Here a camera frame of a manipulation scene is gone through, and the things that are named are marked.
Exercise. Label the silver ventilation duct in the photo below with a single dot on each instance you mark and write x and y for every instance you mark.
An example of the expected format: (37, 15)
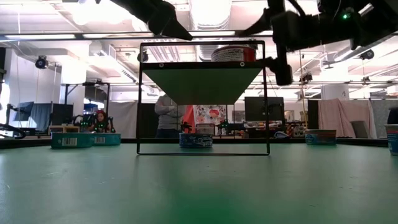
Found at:
(210, 18)

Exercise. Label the black ceiling light rail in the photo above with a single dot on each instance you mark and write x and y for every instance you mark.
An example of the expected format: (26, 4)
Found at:
(124, 35)

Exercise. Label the blue fish-print seafood can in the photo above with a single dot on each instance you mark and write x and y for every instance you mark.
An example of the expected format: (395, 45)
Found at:
(196, 140)

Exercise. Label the red curtain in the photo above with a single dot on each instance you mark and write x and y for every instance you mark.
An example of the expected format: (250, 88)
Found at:
(189, 119)

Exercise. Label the white curtain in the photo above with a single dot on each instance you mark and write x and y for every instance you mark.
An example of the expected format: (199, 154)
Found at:
(122, 115)

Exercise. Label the light wooden rack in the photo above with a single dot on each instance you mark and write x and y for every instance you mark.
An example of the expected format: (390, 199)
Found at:
(63, 128)

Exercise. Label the gold-lid pink salmon can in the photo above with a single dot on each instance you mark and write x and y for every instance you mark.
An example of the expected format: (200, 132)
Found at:
(320, 137)
(393, 140)

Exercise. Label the floral poster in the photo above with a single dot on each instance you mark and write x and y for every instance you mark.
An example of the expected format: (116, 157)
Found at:
(213, 113)

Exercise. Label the black metal frame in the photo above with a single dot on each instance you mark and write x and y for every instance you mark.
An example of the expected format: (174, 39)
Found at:
(107, 99)

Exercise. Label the person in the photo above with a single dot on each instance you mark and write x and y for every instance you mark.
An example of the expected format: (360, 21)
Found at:
(100, 121)
(168, 115)

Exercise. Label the green-label silver-lid can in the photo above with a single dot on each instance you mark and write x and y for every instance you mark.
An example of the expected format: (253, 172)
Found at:
(71, 141)

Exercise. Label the wooden shelf with black frame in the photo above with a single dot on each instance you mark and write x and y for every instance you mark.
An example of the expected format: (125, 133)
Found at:
(202, 87)

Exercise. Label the black table frame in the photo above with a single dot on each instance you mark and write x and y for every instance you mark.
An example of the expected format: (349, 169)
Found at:
(18, 143)

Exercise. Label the black panel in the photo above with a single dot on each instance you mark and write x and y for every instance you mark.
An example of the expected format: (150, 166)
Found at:
(146, 121)

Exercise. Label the blue-label silver-lid can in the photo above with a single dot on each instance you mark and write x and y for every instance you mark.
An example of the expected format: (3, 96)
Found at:
(107, 140)

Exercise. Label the silver-lid seafood can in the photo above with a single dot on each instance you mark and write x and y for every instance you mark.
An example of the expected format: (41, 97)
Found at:
(231, 54)

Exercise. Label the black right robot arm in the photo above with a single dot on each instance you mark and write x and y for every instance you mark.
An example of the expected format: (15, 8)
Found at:
(373, 18)

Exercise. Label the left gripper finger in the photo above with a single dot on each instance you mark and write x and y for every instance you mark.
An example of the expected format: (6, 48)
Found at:
(177, 29)

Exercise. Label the beige curtain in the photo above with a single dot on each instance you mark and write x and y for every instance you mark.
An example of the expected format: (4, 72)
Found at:
(342, 115)

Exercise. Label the black monitor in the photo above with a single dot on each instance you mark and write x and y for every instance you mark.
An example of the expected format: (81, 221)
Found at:
(23, 111)
(62, 112)
(264, 109)

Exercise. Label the green table mat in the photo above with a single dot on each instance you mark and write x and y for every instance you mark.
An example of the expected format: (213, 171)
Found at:
(199, 193)

